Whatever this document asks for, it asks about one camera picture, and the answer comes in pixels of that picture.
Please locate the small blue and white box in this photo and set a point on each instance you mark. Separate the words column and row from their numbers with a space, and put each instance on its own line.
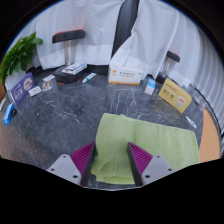
column 150, row 86

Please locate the small white packet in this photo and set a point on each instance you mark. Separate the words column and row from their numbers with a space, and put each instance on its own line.
column 35, row 91

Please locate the small white tube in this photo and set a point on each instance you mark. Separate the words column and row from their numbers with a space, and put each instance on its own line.
column 191, row 122

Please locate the white tube with teal cap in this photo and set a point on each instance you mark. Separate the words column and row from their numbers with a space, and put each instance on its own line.
column 88, row 78

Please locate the small purple jar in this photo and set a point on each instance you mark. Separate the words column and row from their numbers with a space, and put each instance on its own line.
column 200, row 107

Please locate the yellow box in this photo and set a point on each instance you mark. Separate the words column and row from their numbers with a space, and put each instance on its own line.
column 175, row 95

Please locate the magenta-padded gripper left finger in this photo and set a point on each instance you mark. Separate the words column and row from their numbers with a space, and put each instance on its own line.
column 81, row 156

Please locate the flat white and blue box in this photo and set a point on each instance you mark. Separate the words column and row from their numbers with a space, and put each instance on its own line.
column 74, row 68

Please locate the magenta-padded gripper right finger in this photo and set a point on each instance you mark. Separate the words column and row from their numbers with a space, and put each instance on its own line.
column 141, row 158

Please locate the light green towel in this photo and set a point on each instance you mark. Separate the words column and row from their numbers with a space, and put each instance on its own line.
column 153, row 140

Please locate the flat white packet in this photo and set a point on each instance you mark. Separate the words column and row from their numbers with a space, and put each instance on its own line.
column 2, row 103

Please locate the white and orange tissue box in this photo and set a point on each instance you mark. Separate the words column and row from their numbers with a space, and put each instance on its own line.
column 126, row 75

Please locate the purple box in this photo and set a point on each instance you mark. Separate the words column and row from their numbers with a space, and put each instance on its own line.
column 21, row 88

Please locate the white curtain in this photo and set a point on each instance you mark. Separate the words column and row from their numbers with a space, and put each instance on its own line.
column 90, row 26
column 166, row 30

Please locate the black stool with red seat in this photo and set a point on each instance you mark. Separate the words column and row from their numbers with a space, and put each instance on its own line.
column 172, row 56
column 68, row 36

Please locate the blue and white packet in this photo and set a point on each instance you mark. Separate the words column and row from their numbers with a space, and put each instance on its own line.
column 9, row 114

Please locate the green potted plant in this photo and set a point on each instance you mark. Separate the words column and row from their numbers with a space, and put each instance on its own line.
column 20, row 55

